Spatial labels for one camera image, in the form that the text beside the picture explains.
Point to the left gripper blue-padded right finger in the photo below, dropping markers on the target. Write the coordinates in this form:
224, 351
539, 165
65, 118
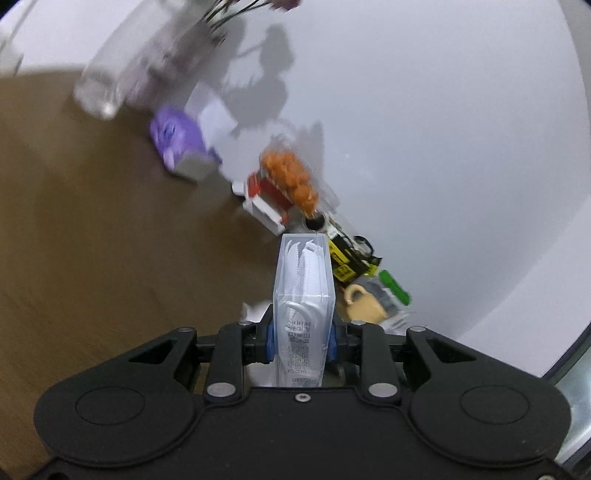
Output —
368, 347

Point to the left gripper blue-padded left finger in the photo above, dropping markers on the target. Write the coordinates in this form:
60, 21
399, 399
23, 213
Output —
235, 346

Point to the clear plastic floss pick box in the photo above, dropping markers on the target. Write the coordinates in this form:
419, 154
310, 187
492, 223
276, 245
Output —
303, 308

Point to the white tissue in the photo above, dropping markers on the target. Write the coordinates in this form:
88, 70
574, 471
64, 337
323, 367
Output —
253, 313

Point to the green lidded clear container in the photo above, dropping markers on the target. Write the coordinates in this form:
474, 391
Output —
392, 298

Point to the beige ceramic mug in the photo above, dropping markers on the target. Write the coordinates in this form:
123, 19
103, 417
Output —
361, 305

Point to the yellow black box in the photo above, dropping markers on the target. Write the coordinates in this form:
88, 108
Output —
352, 258

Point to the white astronaut figurine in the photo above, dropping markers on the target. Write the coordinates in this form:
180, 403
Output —
317, 224

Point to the red and white boxes stack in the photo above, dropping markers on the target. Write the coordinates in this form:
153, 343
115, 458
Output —
262, 199

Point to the clear clamshell with orange snacks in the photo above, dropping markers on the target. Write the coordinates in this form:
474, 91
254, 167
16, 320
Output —
293, 178

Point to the purple tissue pack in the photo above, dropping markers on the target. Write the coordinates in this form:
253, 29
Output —
186, 138

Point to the grey knitted flower vase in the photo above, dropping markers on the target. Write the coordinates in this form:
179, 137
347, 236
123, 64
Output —
169, 58

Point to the clear large water bottle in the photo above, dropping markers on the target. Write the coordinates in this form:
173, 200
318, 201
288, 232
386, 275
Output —
105, 82

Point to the dried flowers bouquet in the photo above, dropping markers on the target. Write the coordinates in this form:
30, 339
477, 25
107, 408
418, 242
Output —
223, 11

